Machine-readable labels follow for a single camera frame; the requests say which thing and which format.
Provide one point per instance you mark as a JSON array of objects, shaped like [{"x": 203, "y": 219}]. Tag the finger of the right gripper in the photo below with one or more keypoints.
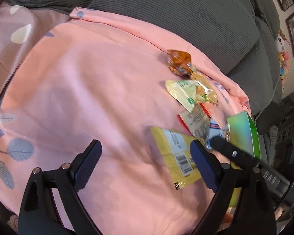
[{"x": 233, "y": 153}]

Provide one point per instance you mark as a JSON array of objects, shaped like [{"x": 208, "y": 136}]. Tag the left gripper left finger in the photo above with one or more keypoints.
[{"x": 39, "y": 214}]

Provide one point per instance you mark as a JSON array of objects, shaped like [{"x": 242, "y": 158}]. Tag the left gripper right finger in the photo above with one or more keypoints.
[{"x": 254, "y": 213}]

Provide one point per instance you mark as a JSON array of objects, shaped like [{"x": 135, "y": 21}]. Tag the white blue popcorn snack bag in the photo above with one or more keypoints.
[{"x": 216, "y": 130}]

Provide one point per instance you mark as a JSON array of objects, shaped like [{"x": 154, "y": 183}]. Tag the white red-edged snack packet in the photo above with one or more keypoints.
[{"x": 196, "y": 122}]

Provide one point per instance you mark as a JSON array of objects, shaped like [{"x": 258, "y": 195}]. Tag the yellow barcode snack packet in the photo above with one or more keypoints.
[{"x": 175, "y": 150}]

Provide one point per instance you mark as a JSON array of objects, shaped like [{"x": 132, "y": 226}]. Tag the pale green biscuit snack bag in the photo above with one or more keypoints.
[{"x": 184, "y": 92}]

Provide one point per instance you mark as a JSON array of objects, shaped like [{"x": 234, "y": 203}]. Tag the orange brown snack packet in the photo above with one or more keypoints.
[{"x": 180, "y": 63}]

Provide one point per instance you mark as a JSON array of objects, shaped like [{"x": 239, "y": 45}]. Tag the tan golden snack packet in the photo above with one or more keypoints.
[{"x": 204, "y": 91}]

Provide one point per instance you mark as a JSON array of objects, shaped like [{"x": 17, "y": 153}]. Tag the person's hand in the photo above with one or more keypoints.
[{"x": 230, "y": 214}]

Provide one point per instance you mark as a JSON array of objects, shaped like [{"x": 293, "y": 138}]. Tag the green holographic cardboard box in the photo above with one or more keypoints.
[{"x": 244, "y": 134}]

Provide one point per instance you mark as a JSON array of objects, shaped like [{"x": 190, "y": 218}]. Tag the plush toys pile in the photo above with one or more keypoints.
[{"x": 283, "y": 56}]

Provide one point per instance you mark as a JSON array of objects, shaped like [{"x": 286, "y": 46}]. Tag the grey sofa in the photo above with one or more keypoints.
[{"x": 239, "y": 36}]

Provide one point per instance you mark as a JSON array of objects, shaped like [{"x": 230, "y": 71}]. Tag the pink printed blanket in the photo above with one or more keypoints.
[{"x": 102, "y": 76}]

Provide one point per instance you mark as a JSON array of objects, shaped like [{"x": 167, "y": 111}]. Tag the mauve leaf pattern blanket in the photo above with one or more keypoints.
[{"x": 20, "y": 29}]

